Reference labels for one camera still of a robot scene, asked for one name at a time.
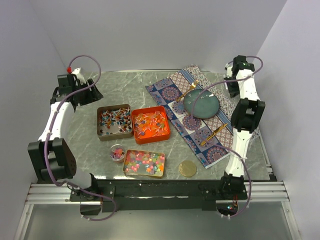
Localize gold fork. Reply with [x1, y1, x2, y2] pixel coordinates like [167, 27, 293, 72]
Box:
[175, 80, 199, 102]

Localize gold tin colourful jelly candies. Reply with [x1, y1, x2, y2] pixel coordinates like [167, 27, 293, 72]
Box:
[122, 149, 166, 178]

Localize orange tin lollipop candies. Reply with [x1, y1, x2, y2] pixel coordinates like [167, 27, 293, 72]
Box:
[131, 106, 171, 145]

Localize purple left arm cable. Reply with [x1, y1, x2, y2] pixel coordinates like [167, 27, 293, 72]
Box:
[43, 55, 118, 222]

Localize aluminium rail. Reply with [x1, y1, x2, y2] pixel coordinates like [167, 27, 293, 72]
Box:
[214, 181, 290, 204]

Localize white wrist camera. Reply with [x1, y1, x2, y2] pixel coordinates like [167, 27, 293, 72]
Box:
[224, 61, 233, 78]
[67, 67, 86, 84]

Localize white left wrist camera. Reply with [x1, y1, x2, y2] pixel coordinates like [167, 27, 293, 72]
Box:
[67, 67, 86, 84]

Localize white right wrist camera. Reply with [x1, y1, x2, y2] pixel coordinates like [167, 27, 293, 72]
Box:
[224, 61, 233, 78]

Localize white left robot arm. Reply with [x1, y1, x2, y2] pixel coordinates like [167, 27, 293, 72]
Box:
[27, 68, 103, 201]

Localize teal round plate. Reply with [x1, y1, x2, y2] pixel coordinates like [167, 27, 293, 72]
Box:
[183, 89, 220, 119]

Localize patterned blue placemat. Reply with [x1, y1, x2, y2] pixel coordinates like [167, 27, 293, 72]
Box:
[145, 65, 236, 168]

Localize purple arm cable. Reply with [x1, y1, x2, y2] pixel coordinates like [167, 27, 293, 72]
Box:
[191, 55, 264, 218]
[43, 55, 118, 222]

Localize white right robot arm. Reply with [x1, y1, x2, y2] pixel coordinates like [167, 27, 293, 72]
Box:
[218, 55, 266, 200]

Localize clear plastic jar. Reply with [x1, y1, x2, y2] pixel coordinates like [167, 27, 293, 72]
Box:
[109, 144, 126, 163]

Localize gold round jar lid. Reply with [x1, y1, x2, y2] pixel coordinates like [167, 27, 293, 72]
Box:
[178, 160, 197, 177]

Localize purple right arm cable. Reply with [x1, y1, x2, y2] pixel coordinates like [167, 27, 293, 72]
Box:
[191, 55, 264, 218]

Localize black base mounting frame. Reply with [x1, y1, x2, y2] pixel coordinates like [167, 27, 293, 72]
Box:
[69, 176, 251, 215]

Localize gold knife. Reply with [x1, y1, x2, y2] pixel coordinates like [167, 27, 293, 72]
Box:
[200, 123, 228, 146]

